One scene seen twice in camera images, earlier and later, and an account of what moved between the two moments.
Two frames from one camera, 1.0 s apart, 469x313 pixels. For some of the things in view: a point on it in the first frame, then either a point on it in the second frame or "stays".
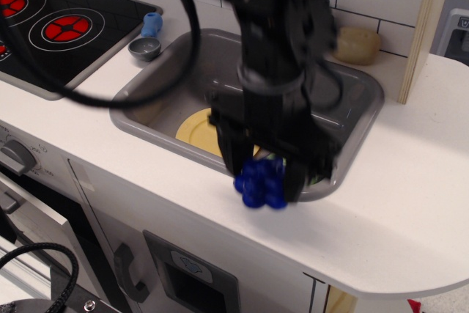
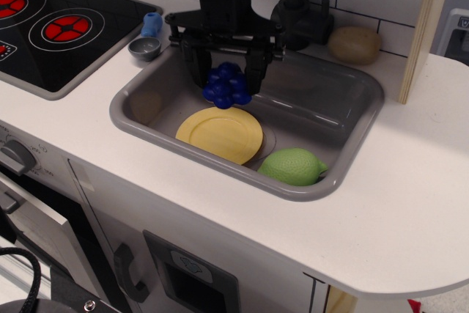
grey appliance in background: (455, 40) stays
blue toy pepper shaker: (152, 24) stays
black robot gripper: (278, 118) to (225, 14)
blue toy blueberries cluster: (261, 183) to (226, 86)
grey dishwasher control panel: (190, 285) stays
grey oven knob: (16, 157) stays
